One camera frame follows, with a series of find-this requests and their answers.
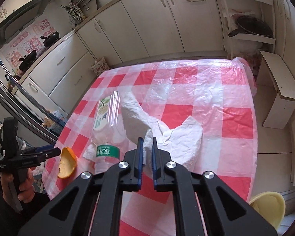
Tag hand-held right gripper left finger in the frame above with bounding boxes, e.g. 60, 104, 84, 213
17, 137, 145, 236

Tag white shelf rack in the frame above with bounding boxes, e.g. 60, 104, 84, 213
219, 0, 277, 60

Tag yellow plastic stool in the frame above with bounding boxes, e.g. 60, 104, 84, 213
248, 188, 286, 230

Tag white kitchen cabinets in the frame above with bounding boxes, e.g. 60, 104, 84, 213
12, 0, 295, 112

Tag black frying pan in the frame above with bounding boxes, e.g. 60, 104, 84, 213
227, 15, 273, 39

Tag white paper towel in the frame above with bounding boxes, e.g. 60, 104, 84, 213
82, 92, 204, 175

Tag pink wall stickers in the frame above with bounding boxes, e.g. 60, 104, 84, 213
1, 20, 51, 70

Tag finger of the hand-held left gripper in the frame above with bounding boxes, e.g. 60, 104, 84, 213
37, 148, 62, 163
35, 145, 55, 152

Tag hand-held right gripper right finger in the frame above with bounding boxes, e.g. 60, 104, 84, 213
152, 137, 279, 236

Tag wall utensil rack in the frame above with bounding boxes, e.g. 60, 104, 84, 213
60, 0, 99, 27

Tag person's left hand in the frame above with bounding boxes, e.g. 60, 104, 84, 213
1, 166, 36, 204

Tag white low bench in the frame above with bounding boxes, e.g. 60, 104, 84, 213
257, 51, 295, 130

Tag floral trash bin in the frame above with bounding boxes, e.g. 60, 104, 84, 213
90, 57, 110, 77

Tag red white checkered plastic tablecloth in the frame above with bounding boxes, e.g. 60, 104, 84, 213
42, 57, 258, 236

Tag range hood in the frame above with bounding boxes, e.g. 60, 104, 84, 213
0, 0, 61, 42

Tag grey refrigerator door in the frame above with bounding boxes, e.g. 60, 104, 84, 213
0, 71, 62, 143

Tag clear plastic bottle green label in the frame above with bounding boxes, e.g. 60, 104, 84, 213
90, 91, 128, 174

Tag black wok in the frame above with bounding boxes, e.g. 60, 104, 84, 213
41, 31, 61, 47
18, 50, 37, 71

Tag orange peel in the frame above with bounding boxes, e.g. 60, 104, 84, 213
57, 147, 77, 179

